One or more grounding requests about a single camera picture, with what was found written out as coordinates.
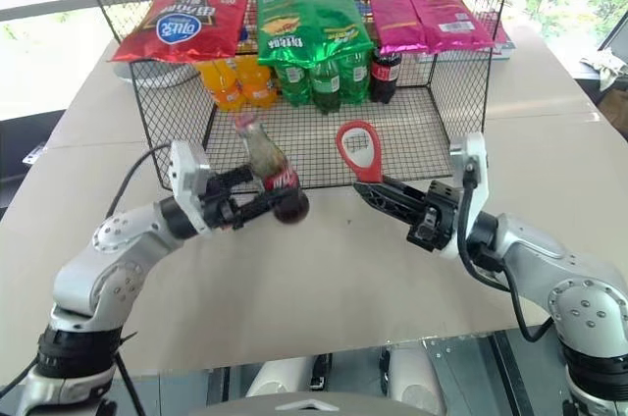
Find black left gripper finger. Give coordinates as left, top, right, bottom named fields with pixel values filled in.
left=221, top=163, right=260, bottom=192
left=228, top=189, right=281, bottom=232

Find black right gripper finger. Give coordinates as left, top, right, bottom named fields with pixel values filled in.
left=352, top=181, right=429, bottom=228
left=381, top=175, right=431, bottom=199

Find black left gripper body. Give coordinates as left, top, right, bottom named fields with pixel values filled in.
left=198, top=171, right=247, bottom=233

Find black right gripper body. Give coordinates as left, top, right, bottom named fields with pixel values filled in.
left=405, top=180, right=466, bottom=253

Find glass cola bottle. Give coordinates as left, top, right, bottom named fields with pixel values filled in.
left=234, top=114, right=311, bottom=228

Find orange soda plastic bottle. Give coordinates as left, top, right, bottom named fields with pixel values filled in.
left=234, top=55, right=280, bottom=109
left=198, top=58, right=246, bottom=112

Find green soda plastic bottle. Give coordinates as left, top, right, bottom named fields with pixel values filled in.
left=307, top=62, right=345, bottom=115
left=273, top=62, right=314, bottom=108
left=340, top=51, right=373, bottom=106

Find plastic cola bottle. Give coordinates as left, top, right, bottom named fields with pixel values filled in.
left=368, top=46, right=403, bottom=104

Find green chip bag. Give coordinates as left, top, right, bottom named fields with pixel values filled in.
left=255, top=0, right=375, bottom=70

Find red chip bag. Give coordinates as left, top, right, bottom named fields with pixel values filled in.
left=107, top=0, right=256, bottom=64

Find white robot leg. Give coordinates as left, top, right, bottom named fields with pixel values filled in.
left=387, top=344, right=445, bottom=416
left=244, top=356, right=315, bottom=398

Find pink chip bag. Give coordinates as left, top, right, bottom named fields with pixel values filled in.
left=365, top=0, right=496, bottom=56

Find blue packet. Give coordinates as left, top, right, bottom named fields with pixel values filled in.
left=353, top=0, right=378, bottom=39

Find grey robot torso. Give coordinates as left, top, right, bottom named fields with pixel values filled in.
left=188, top=390, right=436, bottom=416

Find dark side cabinet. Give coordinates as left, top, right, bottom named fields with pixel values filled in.
left=0, top=109, right=68, bottom=221

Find crumpled light cloth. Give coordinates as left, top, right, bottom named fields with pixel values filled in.
left=579, top=47, right=627, bottom=92

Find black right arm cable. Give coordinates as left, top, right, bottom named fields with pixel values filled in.
left=454, top=160, right=558, bottom=343

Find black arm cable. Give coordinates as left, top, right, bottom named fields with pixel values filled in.
left=104, top=141, right=173, bottom=219
left=454, top=160, right=558, bottom=343

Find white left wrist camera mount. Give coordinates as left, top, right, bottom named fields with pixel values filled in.
left=168, top=140, right=213, bottom=236

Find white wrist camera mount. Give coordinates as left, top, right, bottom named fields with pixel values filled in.
left=447, top=131, right=491, bottom=221
left=168, top=140, right=213, bottom=236

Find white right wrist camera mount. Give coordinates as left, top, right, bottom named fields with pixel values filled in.
left=447, top=131, right=491, bottom=221

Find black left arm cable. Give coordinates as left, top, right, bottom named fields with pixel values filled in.
left=104, top=141, right=173, bottom=219

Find black wire mesh rack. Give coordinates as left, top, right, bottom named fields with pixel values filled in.
left=68, top=0, right=521, bottom=191

